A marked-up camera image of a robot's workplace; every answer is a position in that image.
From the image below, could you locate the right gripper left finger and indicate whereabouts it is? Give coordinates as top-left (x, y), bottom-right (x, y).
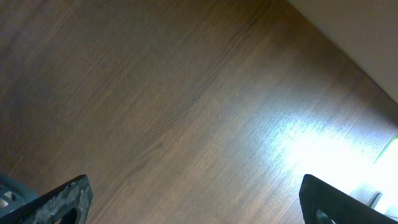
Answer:
top-left (1, 175), bottom-right (93, 224)

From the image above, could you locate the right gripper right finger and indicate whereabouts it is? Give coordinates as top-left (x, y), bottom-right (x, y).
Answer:
top-left (299, 174), bottom-right (397, 224)

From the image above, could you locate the grey plastic basket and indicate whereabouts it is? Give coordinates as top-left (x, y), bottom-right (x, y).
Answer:
top-left (0, 174), bottom-right (38, 217)

